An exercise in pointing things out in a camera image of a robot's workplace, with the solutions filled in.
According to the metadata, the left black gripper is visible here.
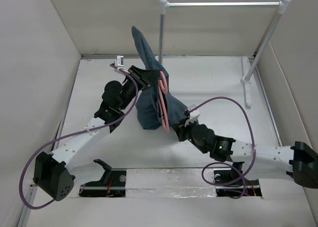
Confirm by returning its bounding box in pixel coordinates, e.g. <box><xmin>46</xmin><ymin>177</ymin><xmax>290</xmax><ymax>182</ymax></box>
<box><xmin>118</xmin><ymin>66</ymin><xmax>161</xmax><ymax>111</ymax></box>

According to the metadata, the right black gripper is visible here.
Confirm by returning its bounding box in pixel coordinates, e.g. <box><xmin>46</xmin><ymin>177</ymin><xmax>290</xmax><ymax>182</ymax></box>
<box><xmin>172</xmin><ymin>116</ymin><xmax>208</xmax><ymax>153</ymax></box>

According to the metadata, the pink plastic hanger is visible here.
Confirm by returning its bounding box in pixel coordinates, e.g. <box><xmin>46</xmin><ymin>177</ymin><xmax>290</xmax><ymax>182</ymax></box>
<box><xmin>158</xmin><ymin>71</ymin><xmax>169</xmax><ymax>133</ymax></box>

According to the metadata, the dark teal t shirt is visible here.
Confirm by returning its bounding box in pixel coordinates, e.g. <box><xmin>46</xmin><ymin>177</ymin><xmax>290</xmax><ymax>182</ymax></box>
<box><xmin>131</xmin><ymin>26</ymin><xmax>187</xmax><ymax>130</ymax></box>

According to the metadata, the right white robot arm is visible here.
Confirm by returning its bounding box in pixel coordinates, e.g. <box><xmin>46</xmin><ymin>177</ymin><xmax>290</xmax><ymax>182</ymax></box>
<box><xmin>172</xmin><ymin>118</ymin><xmax>318</xmax><ymax>189</ymax></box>

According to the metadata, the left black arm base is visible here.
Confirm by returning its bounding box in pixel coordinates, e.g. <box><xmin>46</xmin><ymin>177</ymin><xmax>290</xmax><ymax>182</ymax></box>
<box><xmin>79</xmin><ymin>159</ymin><xmax>127</xmax><ymax>198</ymax></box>

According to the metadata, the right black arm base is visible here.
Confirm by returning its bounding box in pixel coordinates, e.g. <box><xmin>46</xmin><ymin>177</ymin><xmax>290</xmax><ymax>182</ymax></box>
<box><xmin>213</xmin><ymin>163</ymin><xmax>262</xmax><ymax>199</ymax></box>

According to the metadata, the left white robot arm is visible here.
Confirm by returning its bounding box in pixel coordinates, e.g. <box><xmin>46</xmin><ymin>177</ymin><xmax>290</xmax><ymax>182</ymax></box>
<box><xmin>33</xmin><ymin>66</ymin><xmax>161</xmax><ymax>201</ymax></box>

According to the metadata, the white and silver clothes rack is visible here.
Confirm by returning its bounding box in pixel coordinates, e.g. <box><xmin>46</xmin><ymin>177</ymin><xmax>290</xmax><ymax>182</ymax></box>
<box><xmin>158</xmin><ymin>0</ymin><xmax>292</xmax><ymax>109</ymax></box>

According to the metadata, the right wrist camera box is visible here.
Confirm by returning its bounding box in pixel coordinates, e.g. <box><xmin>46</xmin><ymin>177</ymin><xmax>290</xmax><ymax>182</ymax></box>
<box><xmin>184</xmin><ymin>104</ymin><xmax>200</xmax><ymax>127</ymax></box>

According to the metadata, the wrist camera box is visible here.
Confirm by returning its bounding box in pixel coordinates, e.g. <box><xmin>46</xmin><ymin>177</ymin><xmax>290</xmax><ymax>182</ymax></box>
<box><xmin>184</xmin><ymin>104</ymin><xmax>200</xmax><ymax>127</ymax></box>
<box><xmin>113</xmin><ymin>55</ymin><xmax>124</xmax><ymax>72</ymax></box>

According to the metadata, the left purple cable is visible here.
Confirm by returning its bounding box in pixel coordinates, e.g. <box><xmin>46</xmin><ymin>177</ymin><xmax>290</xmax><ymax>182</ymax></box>
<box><xmin>18</xmin><ymin>63</ymin><xmax>139</xmax><ymax>210</ymax></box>

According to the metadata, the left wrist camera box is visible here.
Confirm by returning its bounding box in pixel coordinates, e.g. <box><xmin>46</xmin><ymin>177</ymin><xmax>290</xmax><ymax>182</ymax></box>
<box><xmin>113</xmin><ymin>55</ymin><xmax>124</xmax><ymax>72</ymax></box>

